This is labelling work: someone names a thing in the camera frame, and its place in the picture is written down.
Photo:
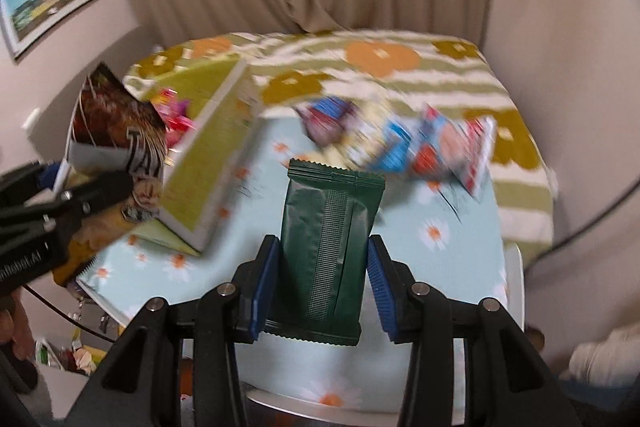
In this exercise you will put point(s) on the blue white snack bag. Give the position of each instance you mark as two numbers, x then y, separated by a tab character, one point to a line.
376	139

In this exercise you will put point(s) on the floral striped blanket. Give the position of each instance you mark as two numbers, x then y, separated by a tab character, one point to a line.
411	71

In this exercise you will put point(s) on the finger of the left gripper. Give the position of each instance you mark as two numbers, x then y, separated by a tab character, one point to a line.
92	197

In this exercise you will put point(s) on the brown tiger print snack bag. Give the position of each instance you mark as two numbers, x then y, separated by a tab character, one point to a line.
111	130

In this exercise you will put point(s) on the shrimp flakes snack bag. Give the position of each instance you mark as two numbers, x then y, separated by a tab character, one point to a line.
443	148

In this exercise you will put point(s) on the green storage box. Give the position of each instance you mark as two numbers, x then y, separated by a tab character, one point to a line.
199	170

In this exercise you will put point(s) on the pink snack packet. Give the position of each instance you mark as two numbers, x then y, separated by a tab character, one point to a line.
174	113

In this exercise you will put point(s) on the dark green snack packet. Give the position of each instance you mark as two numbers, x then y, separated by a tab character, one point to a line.
328	216

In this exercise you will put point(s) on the yellow orange snack bag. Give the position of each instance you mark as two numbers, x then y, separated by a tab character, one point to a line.
99	231

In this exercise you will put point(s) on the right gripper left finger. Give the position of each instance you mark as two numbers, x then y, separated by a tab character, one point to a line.
256	281

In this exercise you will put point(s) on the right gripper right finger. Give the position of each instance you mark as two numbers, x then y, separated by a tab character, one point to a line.
391	281

